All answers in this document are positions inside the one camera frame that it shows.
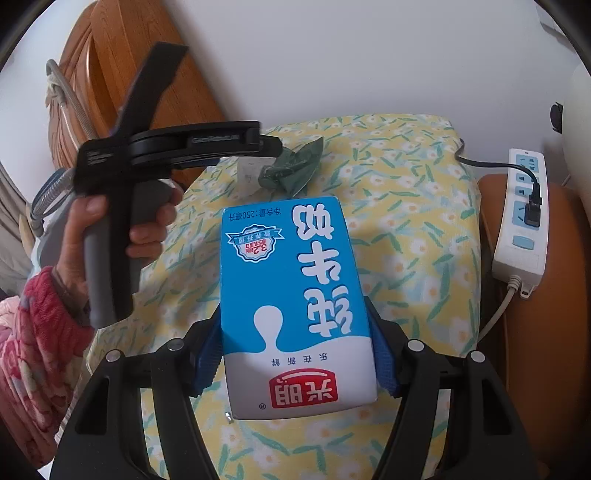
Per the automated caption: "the grey corrugated hose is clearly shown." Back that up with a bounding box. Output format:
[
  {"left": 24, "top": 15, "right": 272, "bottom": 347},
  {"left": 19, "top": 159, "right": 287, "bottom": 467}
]
[{"left": 28, "top": 58, "right": 100, "bottom": 236}]

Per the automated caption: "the dark green crumpled wrapper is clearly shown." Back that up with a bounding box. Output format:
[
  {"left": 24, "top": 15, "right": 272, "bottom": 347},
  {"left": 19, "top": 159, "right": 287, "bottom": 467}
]
[{"left": 257, "top": 137, "right": 324, "bottom": 198}]

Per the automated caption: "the blue white milk carton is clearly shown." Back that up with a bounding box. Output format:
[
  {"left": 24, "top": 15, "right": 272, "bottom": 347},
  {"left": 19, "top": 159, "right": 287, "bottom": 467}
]
[{"left": 219, "top": 196, "right": 378, "bottom": 420}]

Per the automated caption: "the brown leather chair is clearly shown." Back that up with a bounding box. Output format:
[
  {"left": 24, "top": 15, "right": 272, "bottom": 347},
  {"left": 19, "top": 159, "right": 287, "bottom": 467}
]
[{"left": 482, "top": 183, "right": 590, "bottom": 470}]

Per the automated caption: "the grey breathing machine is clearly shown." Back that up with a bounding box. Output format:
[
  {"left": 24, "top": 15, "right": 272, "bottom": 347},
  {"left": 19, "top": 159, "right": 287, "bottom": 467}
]
[{"left": 29, "top": 168, "right": 75, "bottom": 278}]

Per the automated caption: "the wooden headboard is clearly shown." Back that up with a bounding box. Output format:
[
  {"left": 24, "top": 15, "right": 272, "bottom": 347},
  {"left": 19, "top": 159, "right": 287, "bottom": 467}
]
[{"left": 45, "top": 0, "right": 225, "bottom": 170}]

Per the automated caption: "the white power strip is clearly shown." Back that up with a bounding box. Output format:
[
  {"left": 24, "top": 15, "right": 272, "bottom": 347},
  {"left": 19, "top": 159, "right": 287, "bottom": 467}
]
[{"left": 493, "top": 149, "right": 549, "bottom": 299}]

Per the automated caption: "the black power plug cable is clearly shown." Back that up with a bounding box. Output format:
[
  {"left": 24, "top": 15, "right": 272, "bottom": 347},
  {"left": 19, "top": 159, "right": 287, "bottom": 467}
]
[{"left": 454, "top": 138, "right": 544, "bottom": 228}]

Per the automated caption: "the yellow floral blanket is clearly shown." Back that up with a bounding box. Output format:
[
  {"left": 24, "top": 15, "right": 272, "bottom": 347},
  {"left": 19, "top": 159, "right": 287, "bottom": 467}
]
[{"left": 86, "top": 113, "right": 481, "bottom": 479}]

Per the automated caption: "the person's left hand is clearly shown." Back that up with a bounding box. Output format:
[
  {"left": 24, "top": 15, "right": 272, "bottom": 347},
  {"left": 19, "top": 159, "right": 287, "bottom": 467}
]
[{"left": 52, "top": 186, "right": 185, "bottom": 311}]

